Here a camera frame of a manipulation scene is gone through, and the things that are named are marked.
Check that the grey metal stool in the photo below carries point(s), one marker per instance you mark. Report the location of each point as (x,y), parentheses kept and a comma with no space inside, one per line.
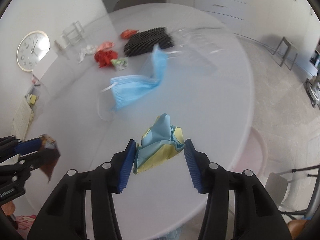
(290,48)

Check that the brown snack wrapper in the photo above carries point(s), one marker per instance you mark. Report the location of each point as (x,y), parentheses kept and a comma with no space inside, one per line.
(50,155)

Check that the clear glass container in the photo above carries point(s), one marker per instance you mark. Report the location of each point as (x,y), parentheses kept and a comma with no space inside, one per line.
(74,33)

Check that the yellow round stool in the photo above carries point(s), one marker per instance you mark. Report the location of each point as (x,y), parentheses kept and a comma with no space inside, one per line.
(301,229)

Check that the white tissue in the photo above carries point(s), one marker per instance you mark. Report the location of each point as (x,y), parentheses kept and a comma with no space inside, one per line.
(88,50)

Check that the clear plastic tray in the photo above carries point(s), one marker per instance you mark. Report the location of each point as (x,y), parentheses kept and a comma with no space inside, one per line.
(196,48)

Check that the blue yellow paper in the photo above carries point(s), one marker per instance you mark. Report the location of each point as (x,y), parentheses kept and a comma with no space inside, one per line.
(161,142)

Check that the yellow sticky notes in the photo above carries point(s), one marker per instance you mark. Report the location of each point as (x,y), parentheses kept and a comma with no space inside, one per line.
(31,99)

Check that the blue surgical face mask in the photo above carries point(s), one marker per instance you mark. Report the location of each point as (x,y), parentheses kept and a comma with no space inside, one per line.
(127,89)

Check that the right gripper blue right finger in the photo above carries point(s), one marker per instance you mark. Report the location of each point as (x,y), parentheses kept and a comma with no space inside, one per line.
(197,163)

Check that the green white paper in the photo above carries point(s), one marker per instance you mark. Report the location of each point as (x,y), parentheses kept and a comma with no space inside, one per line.
(120,63)

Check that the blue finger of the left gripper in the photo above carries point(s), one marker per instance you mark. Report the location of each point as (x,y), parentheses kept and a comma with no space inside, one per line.
(28,146)

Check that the white drawer cabinet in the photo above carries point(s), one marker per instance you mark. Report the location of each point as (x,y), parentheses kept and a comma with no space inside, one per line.
(220,5)

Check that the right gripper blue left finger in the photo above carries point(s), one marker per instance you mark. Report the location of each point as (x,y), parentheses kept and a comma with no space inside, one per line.
(126,158)

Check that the white round wall clock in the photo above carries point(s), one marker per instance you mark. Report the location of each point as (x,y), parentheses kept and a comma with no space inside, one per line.
(32,49)

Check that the person's left hand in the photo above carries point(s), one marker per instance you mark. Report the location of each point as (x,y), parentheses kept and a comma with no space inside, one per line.
(8,208)

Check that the pink paper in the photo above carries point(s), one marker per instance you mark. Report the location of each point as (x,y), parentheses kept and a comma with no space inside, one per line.
(105,46)

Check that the orange-red wrapper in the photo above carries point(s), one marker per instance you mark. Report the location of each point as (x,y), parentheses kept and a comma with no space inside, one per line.
(128,33)

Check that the blue child high chair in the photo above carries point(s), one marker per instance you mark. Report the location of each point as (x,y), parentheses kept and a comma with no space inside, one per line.
(312,89)

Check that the white ceramic mug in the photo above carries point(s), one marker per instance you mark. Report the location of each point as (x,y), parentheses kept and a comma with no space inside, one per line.
(62,46)

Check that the red paper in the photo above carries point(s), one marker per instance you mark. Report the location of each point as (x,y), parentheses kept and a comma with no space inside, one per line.
(104,57)

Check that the black foam mesh sleeve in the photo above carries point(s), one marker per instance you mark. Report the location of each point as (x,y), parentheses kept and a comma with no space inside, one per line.
(143,42)

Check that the white box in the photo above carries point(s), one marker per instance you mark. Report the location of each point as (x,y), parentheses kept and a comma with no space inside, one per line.
(43,65)

